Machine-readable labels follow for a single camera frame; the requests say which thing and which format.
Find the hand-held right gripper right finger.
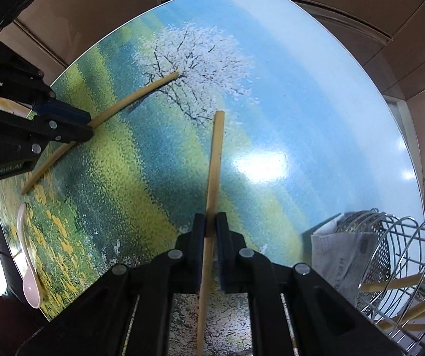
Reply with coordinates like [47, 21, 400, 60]
[214, 212, 402, 356]

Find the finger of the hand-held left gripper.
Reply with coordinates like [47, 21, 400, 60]
[32, 98, 91, 127]
[27, 117, 93, 154]

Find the pink plastic spoon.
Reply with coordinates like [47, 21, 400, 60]
[16, 202, 44, 309]

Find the grey folded cloth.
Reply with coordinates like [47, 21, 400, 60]
[311, 213, 380, 305]

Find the metal wire utensil holder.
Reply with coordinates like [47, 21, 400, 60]
[337, 211, 425, 345]

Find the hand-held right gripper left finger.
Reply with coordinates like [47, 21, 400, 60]
[14, 213, 207, 356]

